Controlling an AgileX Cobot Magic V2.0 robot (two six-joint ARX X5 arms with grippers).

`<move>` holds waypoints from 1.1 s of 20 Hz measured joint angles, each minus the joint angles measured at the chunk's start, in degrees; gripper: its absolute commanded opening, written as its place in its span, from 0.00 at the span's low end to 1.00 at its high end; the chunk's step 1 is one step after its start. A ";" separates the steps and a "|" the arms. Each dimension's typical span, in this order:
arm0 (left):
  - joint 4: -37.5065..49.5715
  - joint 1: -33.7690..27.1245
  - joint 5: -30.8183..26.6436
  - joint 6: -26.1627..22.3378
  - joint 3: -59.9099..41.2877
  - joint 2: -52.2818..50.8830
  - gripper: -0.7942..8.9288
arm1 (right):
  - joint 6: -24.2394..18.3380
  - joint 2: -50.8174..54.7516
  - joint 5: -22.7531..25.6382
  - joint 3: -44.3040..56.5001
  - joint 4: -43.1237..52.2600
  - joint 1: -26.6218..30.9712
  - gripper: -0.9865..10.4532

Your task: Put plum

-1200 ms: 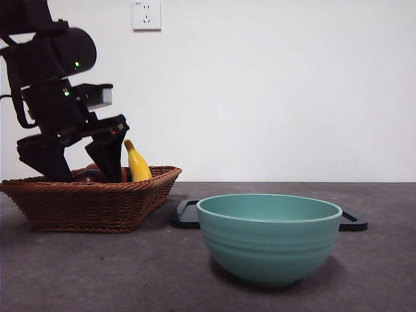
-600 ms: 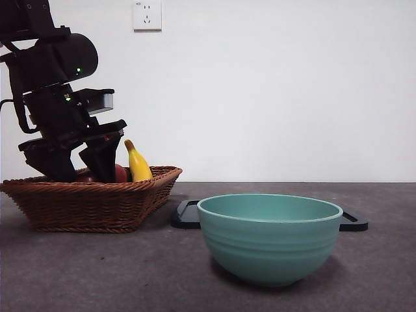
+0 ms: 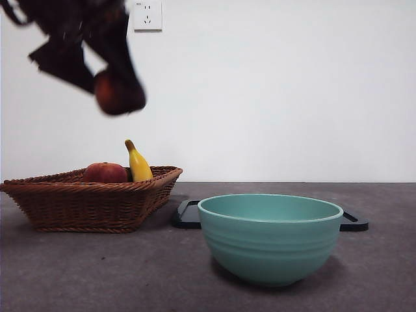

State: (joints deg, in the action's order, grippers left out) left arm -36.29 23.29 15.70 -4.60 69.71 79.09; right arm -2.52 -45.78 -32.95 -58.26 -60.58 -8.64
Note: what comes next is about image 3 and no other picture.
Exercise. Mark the brown wicker basket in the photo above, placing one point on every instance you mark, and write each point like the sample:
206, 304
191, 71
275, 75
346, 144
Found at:
87, 208

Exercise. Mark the red orange peach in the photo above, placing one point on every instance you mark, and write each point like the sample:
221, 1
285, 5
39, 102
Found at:
105, 173

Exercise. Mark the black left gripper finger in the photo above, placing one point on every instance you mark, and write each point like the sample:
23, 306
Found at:
61, 61
125, 55

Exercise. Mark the black rectangular tray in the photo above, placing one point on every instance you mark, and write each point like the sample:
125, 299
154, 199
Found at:
186, 218

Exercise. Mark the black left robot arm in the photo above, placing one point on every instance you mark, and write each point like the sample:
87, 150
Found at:
74, 16

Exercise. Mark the white wall socket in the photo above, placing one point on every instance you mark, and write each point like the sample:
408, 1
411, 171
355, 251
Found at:
149, 18

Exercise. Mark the teal ribbed bowl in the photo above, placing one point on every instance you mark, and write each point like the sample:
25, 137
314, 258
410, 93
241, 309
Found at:
269, 247

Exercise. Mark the yellow banana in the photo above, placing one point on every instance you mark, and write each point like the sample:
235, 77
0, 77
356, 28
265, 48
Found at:
139, 167

